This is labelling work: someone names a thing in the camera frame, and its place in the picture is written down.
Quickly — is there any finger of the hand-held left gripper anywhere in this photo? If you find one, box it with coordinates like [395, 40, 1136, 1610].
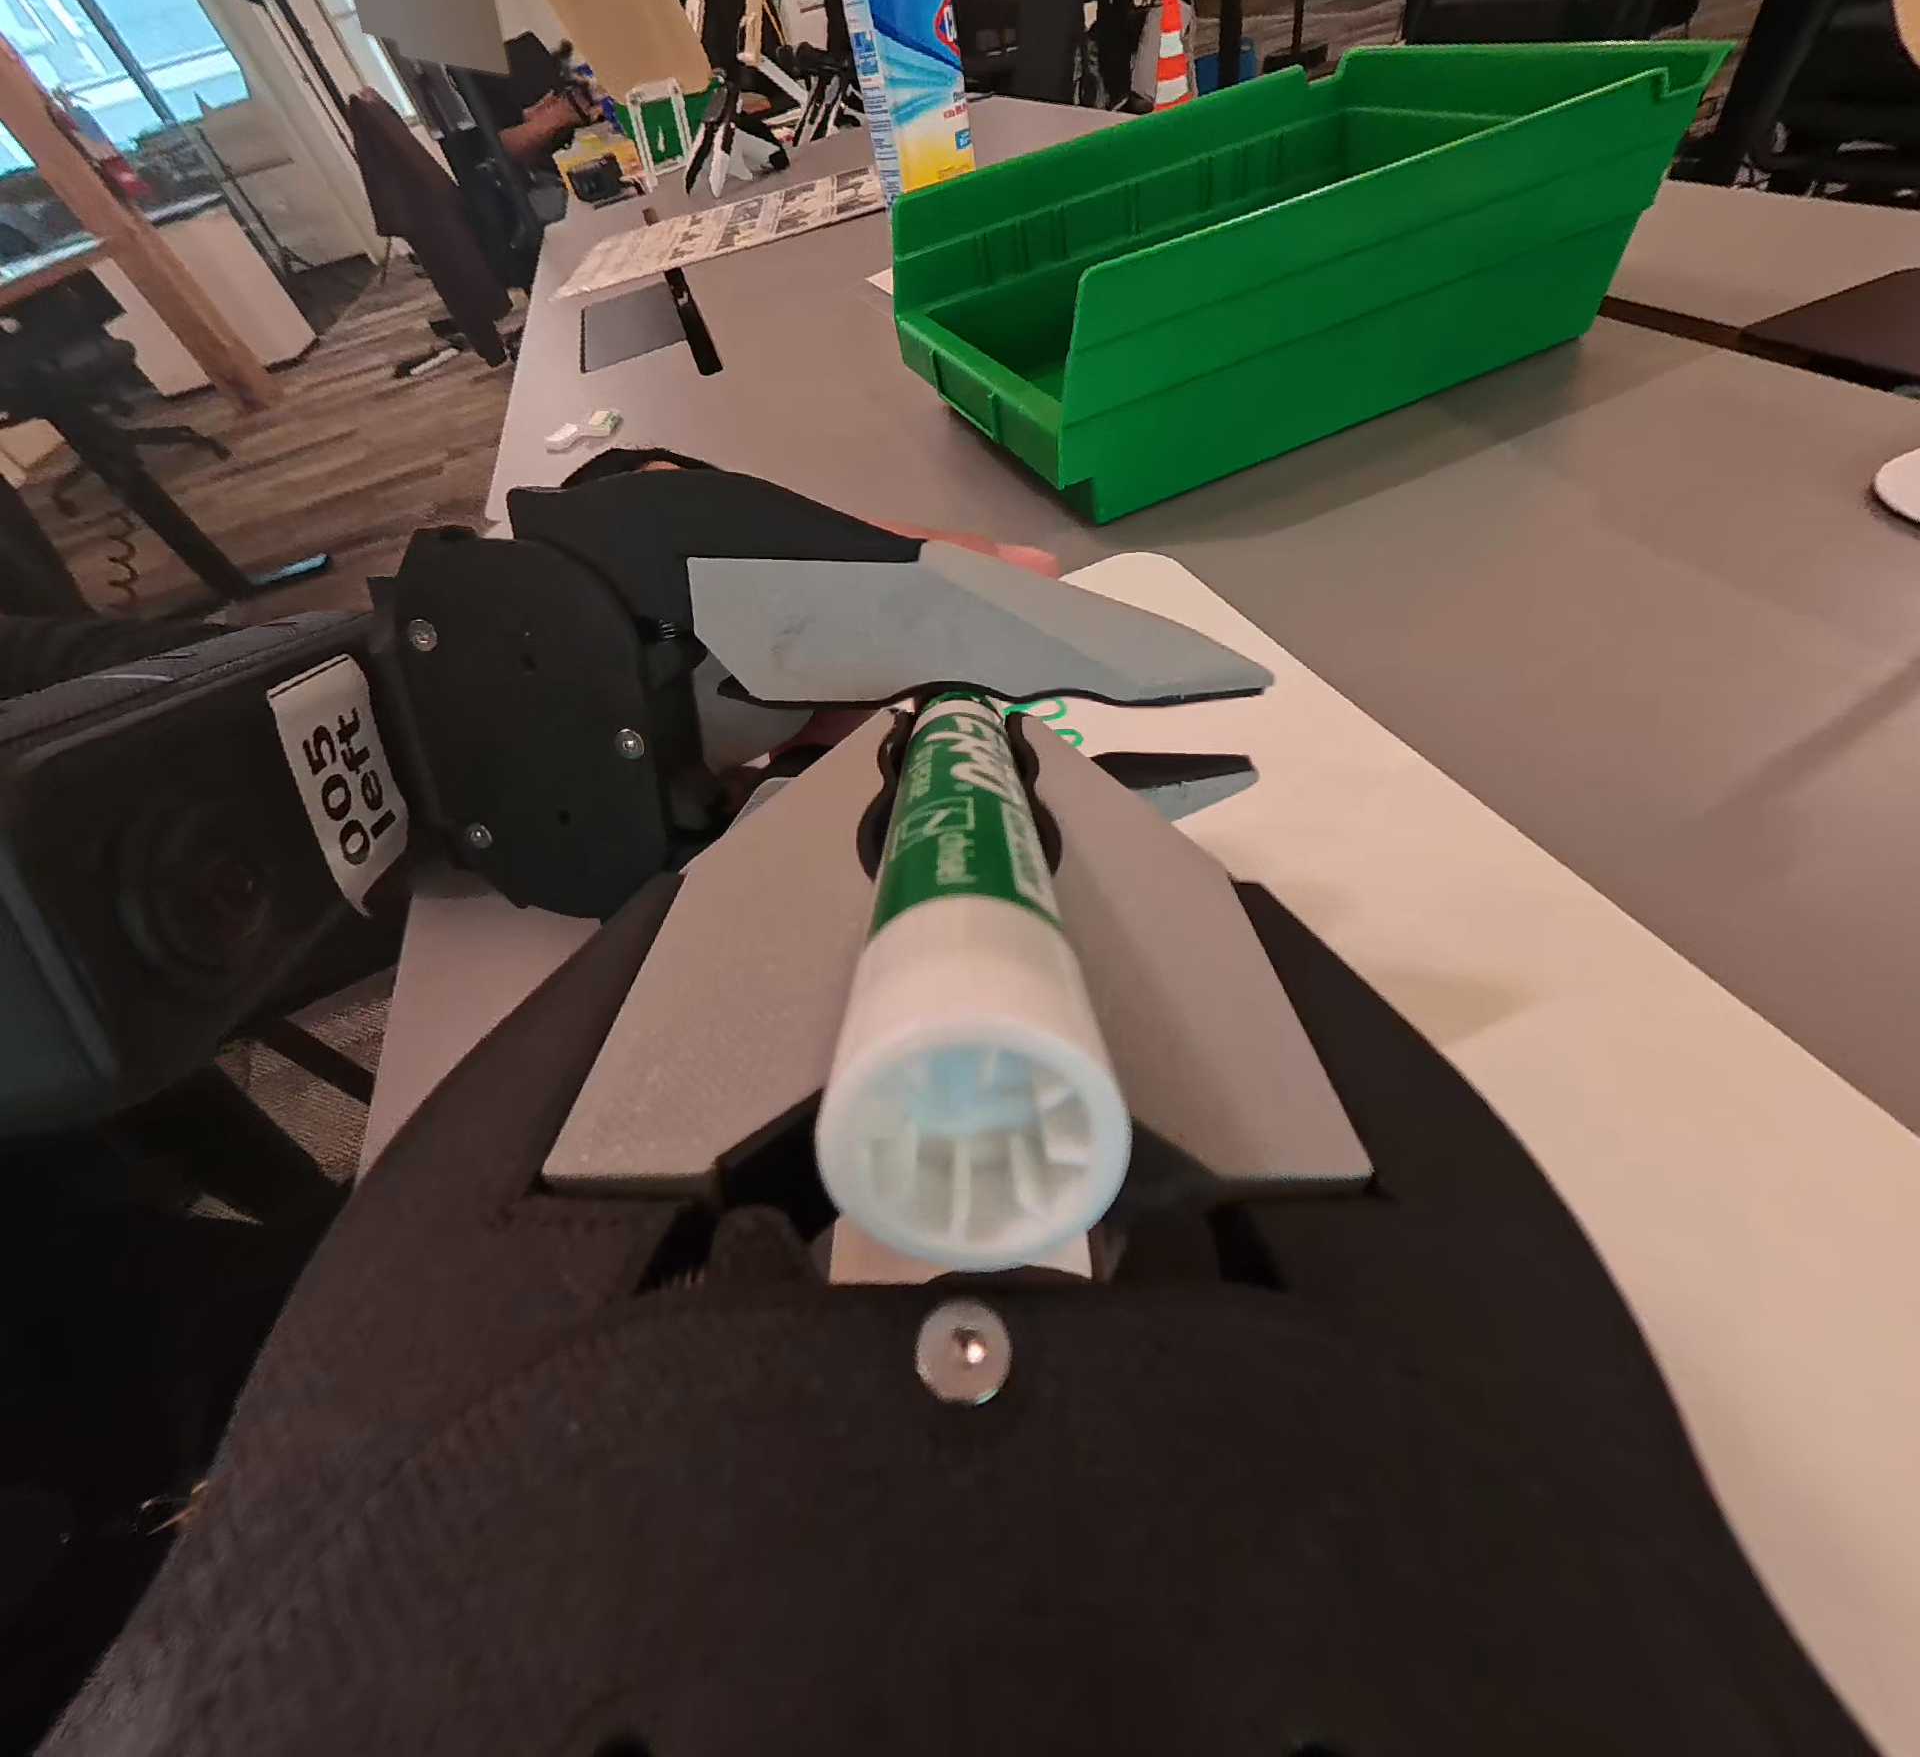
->
[683, 538, 1277, 707]
[1113, 752, 1257, 822]

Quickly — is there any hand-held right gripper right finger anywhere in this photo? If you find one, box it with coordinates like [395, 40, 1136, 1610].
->
[1021, 717, 1377, 1192]

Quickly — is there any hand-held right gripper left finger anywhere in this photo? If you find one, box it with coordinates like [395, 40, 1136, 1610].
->
[540, 703, 911, 1198]

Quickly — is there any green dry erase marker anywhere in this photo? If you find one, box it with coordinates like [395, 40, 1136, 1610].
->
[815, 690, 1134, 1265]

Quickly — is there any white whiteboard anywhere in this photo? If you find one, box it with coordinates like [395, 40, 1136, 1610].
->
[1034, 553, 1920, 1757]

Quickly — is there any person's left hand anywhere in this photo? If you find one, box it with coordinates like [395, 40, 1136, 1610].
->
[863, 525, 1064, 580]

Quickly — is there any green plastic bin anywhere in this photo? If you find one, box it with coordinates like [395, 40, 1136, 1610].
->
[892, 37, 1739, 526]

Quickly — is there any printed tag paper sheet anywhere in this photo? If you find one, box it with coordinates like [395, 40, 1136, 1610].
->
[554, 167, 890, 301]

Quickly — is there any dark jacket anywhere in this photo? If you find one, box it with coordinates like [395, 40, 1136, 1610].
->
[349, 89, 514, 366]

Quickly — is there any white blue wipes canister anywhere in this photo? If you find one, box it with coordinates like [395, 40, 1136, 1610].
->
[834, 0, 981, 206]

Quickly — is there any beige board on green stand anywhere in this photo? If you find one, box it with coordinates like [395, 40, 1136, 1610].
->
[525, 0, 723, 181]

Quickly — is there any grey desk cable cover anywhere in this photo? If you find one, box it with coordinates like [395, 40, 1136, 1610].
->
[578, 285, 725, 378]

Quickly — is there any wooden post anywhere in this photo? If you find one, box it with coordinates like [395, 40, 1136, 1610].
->
[0, 32, 286, 411]

